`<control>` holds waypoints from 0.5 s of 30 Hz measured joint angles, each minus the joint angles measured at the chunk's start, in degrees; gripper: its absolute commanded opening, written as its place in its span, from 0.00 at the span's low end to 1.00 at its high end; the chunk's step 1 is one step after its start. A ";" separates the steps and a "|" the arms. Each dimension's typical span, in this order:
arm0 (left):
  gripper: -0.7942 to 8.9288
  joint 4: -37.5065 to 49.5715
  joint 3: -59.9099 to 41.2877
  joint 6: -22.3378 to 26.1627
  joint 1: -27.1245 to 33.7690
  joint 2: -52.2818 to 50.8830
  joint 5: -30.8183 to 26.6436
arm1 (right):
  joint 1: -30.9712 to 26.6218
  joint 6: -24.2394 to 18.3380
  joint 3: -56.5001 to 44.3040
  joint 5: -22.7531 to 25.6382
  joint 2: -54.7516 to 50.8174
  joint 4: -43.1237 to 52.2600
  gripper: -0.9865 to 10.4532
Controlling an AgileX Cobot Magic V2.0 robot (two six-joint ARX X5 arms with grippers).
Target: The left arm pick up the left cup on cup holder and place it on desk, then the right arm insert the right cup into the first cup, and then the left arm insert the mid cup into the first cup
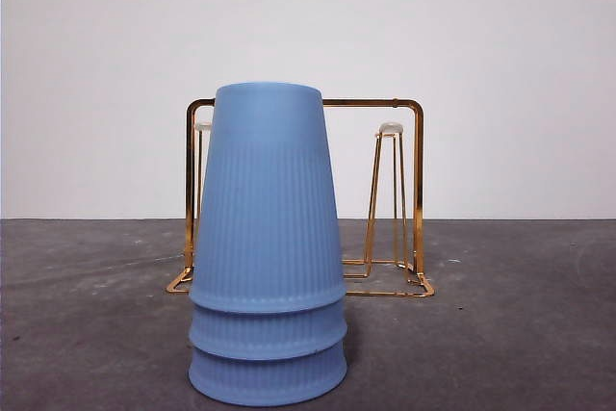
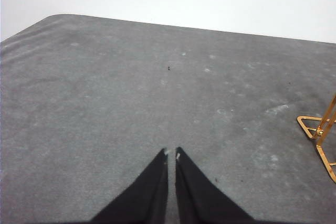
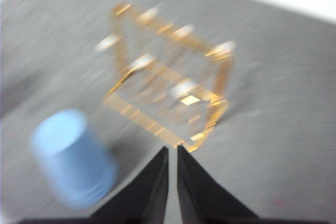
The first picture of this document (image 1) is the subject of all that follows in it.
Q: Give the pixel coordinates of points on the blue ribbed plastic cup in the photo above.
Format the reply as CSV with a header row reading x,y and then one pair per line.
x,y
269,375
269,334
269,199

